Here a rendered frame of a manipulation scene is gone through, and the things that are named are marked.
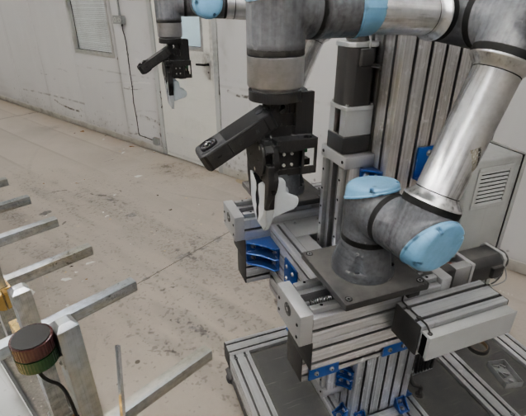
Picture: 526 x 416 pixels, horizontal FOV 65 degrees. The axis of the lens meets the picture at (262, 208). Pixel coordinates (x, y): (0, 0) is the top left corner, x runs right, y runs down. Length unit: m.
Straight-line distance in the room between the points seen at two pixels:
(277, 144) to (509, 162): 0.91
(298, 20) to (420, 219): 0.45
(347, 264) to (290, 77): 0.55
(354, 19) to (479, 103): 0.33
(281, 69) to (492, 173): 0.90
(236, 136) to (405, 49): 0.60
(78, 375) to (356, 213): 0.61
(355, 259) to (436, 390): 1.08
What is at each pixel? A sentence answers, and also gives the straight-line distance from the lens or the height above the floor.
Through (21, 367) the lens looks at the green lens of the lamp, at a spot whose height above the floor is 1.14.
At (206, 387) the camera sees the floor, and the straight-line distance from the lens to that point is 2.12.
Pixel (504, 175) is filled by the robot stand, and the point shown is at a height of 1.18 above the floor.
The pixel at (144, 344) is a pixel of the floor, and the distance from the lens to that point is 2.36.
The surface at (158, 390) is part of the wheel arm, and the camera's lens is 1.01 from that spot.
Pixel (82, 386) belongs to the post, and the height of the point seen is 1.04.
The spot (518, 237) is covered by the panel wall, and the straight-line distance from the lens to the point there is 3.13.
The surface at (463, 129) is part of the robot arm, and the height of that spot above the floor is 1.42.
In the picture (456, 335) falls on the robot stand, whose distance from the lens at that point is 1.08.
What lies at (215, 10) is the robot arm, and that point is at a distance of 1.20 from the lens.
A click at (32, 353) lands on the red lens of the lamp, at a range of 0.71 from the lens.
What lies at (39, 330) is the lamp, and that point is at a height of 1.17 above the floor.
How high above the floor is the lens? 1.62
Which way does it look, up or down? 27 degrees down
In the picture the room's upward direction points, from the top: straight up
